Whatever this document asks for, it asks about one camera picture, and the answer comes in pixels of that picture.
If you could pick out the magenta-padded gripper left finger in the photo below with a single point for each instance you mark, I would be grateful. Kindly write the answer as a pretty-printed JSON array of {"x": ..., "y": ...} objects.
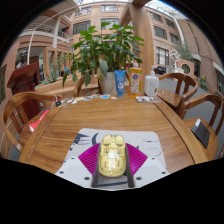
[{"x": 75, "y": 168}]

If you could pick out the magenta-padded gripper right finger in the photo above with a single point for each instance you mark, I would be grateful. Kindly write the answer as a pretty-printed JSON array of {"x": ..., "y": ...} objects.
[{"x": 148, "y": 168}]

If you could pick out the yellow computer mouse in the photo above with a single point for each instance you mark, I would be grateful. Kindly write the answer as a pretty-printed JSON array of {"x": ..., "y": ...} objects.
[{"x": 112, "y": 156}]

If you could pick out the grey cat-print mouse pad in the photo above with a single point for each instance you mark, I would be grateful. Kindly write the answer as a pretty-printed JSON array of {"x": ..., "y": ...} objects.
[{"x": 143, "y": 140}]

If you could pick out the red and white bag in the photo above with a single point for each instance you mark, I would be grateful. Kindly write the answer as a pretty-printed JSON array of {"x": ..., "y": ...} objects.
[{"x": 38, "y": 121}]

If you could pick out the black notebook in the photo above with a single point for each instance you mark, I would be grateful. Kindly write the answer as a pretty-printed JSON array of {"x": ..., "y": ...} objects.
[{"x": 201, "y": 133}]

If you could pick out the small white packet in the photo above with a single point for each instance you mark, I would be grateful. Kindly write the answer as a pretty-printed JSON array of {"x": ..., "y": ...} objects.
[{"x": 146, "y": 99}]

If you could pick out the wooden armchair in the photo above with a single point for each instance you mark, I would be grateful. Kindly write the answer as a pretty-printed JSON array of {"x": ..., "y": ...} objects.
[
  {"x": 10, "y": 113},
  {"x": 200, "y": 98},
  {"x": 78, "y": 88},
  {"x": 170, "y": 96}
]

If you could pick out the white pump bottle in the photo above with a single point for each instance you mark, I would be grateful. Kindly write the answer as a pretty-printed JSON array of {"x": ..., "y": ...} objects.
[{"x": 151, "y": 85}]

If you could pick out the yellow bottle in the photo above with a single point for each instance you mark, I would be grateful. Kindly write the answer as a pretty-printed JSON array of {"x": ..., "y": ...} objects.
[{"x": 135, "y": 81}]

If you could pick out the blue tube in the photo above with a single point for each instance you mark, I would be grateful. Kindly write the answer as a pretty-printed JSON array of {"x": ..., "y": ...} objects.
[{"x": 119, "y": 83}]

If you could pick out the spiky green agave plant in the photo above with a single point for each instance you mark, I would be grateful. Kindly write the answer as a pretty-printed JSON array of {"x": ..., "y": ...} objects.
[{"x": 52, "y": 76}]

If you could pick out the yellow flowering plant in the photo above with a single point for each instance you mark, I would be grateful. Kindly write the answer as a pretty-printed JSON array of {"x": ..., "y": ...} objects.
[{"x": 202, "y": 82}]

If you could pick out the white sculpture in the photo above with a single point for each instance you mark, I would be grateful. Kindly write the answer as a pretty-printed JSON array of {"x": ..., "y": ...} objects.
[{"x": 175, "y": 58}]

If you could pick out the dark bust statue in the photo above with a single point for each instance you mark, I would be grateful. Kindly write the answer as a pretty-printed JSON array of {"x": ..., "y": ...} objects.
[{"x": 22, "y": 62}]

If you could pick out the green plant in white pot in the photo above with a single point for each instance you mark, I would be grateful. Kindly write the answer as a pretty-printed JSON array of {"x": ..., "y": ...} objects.
[{"x": 100, "y": 50}]

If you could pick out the dark red wooden pedestal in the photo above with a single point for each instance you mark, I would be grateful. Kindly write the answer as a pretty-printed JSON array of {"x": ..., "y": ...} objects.
[{"x": 25, "y": 78}]

